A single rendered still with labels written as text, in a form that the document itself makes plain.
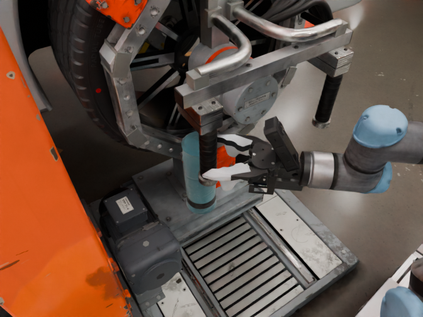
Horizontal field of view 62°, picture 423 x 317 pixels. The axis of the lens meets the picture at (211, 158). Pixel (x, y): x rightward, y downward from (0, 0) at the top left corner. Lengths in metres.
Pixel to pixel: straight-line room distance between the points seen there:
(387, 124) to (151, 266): 0.74
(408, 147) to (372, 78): 1.96
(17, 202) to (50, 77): 2.19
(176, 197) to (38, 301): 0.85
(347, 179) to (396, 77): 2.01
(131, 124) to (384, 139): 0.54
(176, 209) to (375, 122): 0.91
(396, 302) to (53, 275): 0.46
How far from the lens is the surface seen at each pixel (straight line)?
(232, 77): 0.66
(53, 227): 0.52
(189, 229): 1.41
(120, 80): 0.79
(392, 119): 0.66
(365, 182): 0.73
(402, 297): 0.39
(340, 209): 1.74
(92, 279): 0.67
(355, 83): 2.53
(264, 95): 0.82
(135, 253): 1.09
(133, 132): 0.87
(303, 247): 1.49
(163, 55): 0.93
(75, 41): 0.82
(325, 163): 0.71
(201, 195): 0.97
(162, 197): 1.41
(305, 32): 0.76
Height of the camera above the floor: 1.35
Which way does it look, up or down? 47 degrees down
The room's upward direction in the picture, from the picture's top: straight up
